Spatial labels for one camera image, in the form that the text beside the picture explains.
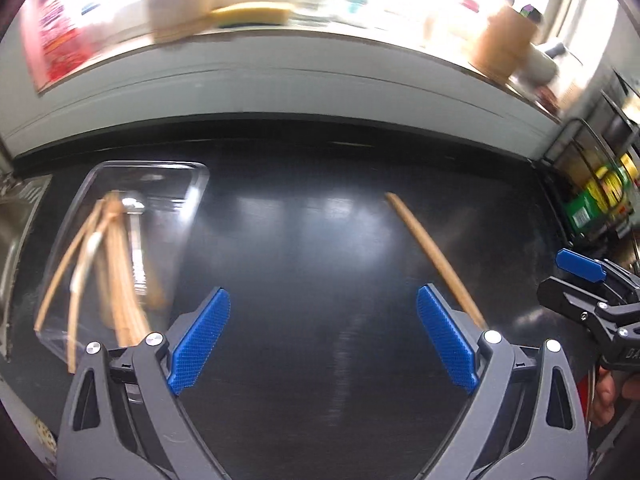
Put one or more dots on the pile of wooden chopsticks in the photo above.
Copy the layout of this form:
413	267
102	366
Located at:
120	290

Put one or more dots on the bamboo utensil holder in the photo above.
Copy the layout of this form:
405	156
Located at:
502	42

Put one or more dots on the silver metal spoon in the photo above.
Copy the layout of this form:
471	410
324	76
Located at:
134	206

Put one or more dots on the grey stone mortar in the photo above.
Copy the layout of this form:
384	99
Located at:
542	65

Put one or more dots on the red printed packet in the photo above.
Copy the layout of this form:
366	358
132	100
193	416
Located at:
57	40

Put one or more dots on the stainless steel sink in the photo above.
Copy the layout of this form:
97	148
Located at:
15	240

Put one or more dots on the person's right hand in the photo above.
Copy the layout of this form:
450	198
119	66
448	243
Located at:
602	395

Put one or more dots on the wooden chopstick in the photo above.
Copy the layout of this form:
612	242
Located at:
430	250

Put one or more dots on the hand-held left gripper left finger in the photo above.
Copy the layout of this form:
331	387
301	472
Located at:
200	340

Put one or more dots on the container of red chilies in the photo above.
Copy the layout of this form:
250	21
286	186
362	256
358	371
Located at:
550	97

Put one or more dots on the pale wooden cylinder container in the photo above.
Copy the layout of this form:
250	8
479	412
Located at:
180	5

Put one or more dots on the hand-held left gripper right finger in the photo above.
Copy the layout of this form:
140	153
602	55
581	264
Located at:
445	337

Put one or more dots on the yellow capped bottle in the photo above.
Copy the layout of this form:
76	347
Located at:
631	170

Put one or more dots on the green label bottle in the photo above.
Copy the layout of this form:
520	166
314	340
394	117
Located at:
585	210

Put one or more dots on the teal plastic brush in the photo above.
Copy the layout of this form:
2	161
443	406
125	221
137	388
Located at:
359	0

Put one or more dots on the clear plastic tray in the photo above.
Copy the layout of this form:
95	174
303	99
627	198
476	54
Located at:
170	195

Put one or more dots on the dark utensils in holder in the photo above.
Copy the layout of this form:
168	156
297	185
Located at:
525	10

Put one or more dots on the yellow sponge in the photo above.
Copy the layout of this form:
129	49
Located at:
250	15

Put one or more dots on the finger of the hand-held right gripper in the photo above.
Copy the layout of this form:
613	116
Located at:
565	295
580	264

